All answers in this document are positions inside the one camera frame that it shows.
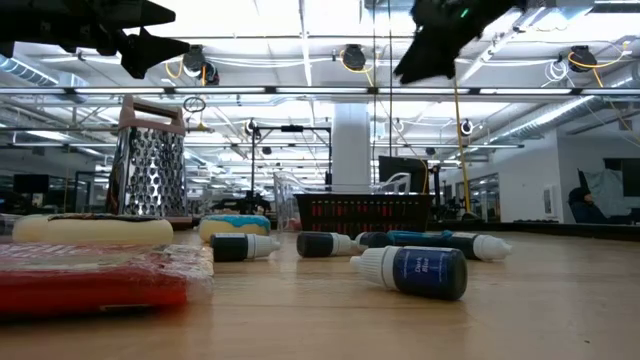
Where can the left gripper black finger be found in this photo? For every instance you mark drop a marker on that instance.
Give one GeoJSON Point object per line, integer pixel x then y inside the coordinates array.
{"type": "Point", "coordinates": [135, 12]}
{"type": "Point", "coordinates": [150, 52]}

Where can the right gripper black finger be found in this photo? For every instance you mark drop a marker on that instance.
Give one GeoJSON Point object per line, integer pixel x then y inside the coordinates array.
{"type": "Point", "coordinates": [432, 55]}

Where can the small battery bottom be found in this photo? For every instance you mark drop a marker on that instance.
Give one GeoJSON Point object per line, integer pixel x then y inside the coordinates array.
{"type": "Point", "coordinates": [425, 272]}

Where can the red snack packet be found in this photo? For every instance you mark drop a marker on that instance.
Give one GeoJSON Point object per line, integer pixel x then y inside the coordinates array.
{"type": "Point", "coordinates": [90, 280]}

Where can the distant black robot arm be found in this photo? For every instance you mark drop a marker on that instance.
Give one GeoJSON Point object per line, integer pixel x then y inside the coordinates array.
{"type": "Point", "coordinates": [245, 205]}

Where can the pink metal box grater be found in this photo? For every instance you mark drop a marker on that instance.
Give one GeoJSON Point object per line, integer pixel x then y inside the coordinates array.
{"type": "Point", "coordinates": [150, 170]}

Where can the black monitor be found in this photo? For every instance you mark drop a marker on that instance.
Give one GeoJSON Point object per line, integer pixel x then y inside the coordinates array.
{"type": "Point", "coordinates": [400, 172]}

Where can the white pillar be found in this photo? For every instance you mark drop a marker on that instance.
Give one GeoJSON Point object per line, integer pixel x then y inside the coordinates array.
{"type": "Point", "coordinates": [351, 150]}

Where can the black plastic basket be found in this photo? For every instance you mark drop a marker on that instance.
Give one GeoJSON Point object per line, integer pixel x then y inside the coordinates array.
{"type": "Point", "coordinates": [360, 225]}

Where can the chocolate frosted toy donut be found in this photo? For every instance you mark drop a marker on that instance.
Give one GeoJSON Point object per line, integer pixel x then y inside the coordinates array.
{"type": "Point", "coordinates": [90, 231]}

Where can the blue frosted toy donut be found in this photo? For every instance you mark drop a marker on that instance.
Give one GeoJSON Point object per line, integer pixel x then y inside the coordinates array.
{"type": "Point", "coordinates": [235, 227]}

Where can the clear plastic container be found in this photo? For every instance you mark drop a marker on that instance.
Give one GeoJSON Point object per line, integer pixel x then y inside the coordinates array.
{"type": "Point", "coordinates": [285, 200]}

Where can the person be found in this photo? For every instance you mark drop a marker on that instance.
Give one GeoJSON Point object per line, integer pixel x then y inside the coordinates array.
{"type": "Point", "coordinates": [580, 200]}

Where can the black metal table frame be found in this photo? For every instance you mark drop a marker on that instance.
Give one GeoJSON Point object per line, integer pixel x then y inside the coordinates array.
{"type": "Point", "coordinates": [575, 231]}

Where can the dark wall screen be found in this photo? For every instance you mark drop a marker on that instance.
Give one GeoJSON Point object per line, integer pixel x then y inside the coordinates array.
{"type": "Point", "coordinates": [630, 177]}

